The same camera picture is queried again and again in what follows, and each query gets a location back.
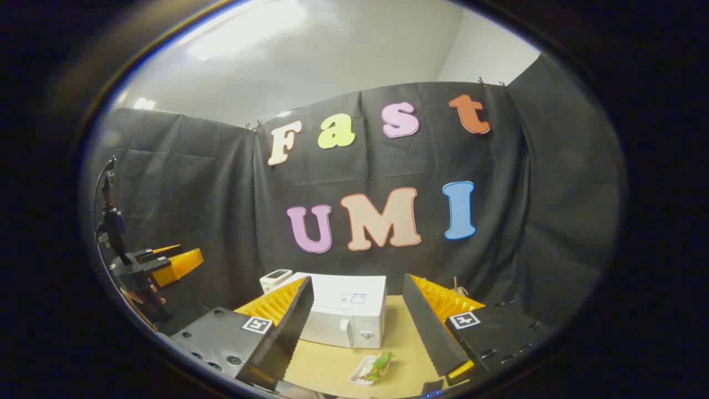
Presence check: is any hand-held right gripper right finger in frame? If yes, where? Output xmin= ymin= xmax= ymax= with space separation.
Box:
xmin=403 ymin=273 xmax=556 ymax=388

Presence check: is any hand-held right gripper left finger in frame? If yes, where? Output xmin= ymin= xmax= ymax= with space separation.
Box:
xmin=157 ymin=275 xmax=315 ymax=391

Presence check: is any lettuce sandwich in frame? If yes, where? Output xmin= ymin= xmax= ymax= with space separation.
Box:
xmin=360 ymin=351 xmax=395 ymax=382

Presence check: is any white microwave oven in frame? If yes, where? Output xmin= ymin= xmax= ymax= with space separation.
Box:
xmin=275 ymin=272 xmax=387 ymax=349

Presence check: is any clear plastic food tray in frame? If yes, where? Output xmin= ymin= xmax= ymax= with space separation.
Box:
xmin=349 ymin=355 xmax=389 ymax=386

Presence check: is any small white toaster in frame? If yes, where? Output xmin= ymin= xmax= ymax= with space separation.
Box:
xmin=260 ymin=269 xmax=293 ymax=293

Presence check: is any black backdrop cloth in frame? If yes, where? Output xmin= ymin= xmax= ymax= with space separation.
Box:
xmin=83 ymin=53 xmax=626 ymax=355

